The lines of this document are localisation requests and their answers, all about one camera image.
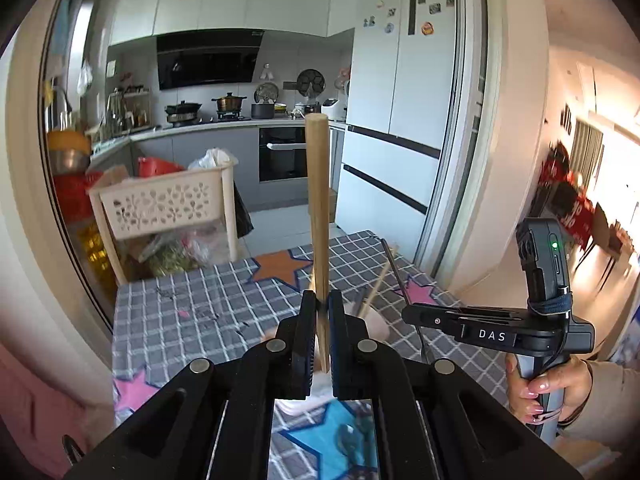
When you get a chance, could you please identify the grey kitchen base cabinets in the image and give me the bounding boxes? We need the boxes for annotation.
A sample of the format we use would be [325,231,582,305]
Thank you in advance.
[90,120,346,213]

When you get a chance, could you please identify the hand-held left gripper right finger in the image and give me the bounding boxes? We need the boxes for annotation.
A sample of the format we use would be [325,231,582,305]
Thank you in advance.
[327,290,585,480]

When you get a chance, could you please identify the red plastic bag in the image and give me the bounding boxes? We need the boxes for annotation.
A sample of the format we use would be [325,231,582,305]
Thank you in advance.
[137,156,185,179]

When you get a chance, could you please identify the round black grill pan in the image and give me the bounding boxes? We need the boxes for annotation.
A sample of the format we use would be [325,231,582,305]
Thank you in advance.
[296,69,327,97]

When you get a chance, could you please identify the clear bag of vegetables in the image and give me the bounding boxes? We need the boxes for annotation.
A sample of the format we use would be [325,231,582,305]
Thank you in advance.
[131,227,213,277]

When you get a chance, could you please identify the brass cooking pot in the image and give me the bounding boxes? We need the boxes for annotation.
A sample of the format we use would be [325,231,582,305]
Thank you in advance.
[211,92,247,113]

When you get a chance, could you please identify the cardboard box flap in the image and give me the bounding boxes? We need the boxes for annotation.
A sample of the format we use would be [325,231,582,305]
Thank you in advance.
[87,166,131,193]

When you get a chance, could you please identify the cream basket cart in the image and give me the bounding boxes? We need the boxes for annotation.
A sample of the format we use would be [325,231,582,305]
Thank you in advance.
[87,162,240,286]

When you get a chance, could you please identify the wooden chopstick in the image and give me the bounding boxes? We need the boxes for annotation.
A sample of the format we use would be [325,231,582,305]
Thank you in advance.
[305,112,332,375]
[355,246,397,319]
[362,260,392,319]

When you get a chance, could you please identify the cream plastic utensil holder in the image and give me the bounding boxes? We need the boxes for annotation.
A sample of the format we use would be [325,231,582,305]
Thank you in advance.
[264,310,393,416]

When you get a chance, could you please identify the black wok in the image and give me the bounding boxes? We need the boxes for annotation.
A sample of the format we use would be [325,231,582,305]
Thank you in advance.
[165,101,203,123]

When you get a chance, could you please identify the grey checked tablecloth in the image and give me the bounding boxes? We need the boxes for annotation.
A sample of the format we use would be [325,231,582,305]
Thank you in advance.
[112,230,516,480]

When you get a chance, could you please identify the round metal steamer rack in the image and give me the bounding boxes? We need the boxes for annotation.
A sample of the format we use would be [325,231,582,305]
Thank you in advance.
[253,82,280,106]

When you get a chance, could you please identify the white refrigerator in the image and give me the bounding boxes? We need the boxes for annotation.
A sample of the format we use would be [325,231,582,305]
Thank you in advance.
[334,0,463,261]

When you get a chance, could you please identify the person's right forearm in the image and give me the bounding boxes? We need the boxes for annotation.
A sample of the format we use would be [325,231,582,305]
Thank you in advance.
[560,359,640,453]

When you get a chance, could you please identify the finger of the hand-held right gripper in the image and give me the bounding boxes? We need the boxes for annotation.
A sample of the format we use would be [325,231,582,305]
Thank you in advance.
[401,304,527,339]

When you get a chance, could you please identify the white spice shelf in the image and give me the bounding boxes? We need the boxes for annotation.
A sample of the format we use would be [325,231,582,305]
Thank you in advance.
[122,87,152,126]

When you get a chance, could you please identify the steel basin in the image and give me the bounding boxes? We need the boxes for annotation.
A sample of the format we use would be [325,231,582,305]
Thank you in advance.
[50,149,92,173]

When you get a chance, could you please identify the black built-in oven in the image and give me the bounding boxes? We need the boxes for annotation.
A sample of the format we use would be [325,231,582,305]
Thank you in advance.
[258,126,308,183]

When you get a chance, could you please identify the dark translucent plastic spoon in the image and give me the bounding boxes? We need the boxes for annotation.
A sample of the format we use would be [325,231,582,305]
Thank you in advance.
[336,421,373,463]

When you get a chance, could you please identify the red plastic crate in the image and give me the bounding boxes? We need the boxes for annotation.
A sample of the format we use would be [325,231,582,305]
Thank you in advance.
[54,172,103,221]

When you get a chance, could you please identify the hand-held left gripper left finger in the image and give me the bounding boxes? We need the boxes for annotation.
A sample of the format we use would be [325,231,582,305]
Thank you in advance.
[64,290,319,480]

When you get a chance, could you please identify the hanging clear plastic bag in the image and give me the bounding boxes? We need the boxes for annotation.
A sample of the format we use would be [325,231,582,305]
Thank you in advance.
[76,60,95,96]

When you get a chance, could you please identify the black bag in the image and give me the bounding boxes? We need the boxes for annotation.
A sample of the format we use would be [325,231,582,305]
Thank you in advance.
[232,180,255,239]

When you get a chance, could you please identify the white plastic bag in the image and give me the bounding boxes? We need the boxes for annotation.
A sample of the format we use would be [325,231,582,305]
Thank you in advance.
[189,147,239,171]

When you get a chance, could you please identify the black range hood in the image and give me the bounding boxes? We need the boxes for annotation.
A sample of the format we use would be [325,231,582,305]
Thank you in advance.
[156,29,265,92]

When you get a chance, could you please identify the white wall cabinets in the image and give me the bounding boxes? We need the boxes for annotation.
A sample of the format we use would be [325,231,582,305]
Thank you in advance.
[107,0,356,46]

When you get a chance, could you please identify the sliding door frame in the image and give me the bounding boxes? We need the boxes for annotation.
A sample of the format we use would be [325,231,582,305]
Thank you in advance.
[435,0,501,291]

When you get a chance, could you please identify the gold foil bag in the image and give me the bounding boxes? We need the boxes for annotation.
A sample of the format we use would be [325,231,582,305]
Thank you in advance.
[75,222,113,281]

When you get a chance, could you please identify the orange basin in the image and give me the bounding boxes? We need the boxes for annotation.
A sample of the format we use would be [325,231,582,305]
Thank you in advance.
[47,130,93,153]

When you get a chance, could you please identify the person's right hand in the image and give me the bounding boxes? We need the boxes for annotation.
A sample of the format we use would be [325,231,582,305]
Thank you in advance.
[505,355,596,428]

